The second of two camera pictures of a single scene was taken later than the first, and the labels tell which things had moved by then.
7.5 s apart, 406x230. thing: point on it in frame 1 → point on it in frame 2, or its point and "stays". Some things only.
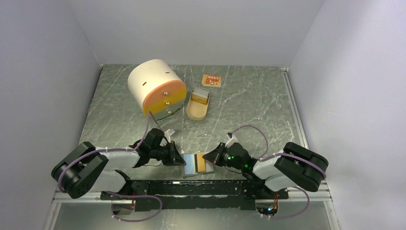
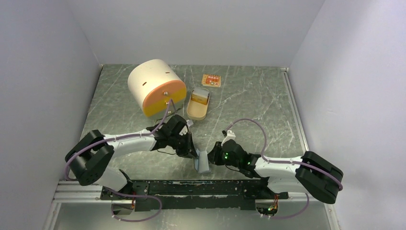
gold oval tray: x=196 y=110 stays
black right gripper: x=215 y=155 stays
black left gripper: x=174 y=157 → x=189 y=149
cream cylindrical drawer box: x=157 y=89 stays
